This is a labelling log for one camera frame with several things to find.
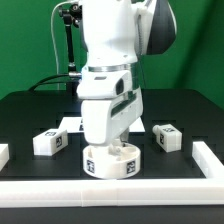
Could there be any white cable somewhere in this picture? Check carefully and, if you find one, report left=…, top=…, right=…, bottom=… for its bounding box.
left=50, top=0, right=80, bottom=91

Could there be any white U-shaped fence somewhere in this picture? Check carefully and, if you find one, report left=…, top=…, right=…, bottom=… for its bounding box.
left=0, top=141, right=224, bottom=208

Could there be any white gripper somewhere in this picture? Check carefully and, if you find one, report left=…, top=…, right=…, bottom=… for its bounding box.
left=81, top=89, right=143, bottom=156

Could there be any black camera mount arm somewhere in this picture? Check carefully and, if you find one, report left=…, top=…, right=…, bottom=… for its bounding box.
left=59, top=3, right=82, bottom=76

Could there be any black cable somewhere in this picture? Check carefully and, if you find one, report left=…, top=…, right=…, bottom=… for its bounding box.
left=27, top=73, right=82, bottom=92

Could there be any white marker sheet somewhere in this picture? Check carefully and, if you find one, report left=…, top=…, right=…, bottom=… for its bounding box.
left=59, top=117, right=145, bottom=133

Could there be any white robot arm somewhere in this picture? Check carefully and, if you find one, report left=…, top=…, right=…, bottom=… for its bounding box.
left=77, top=0, right=177, bottom=146

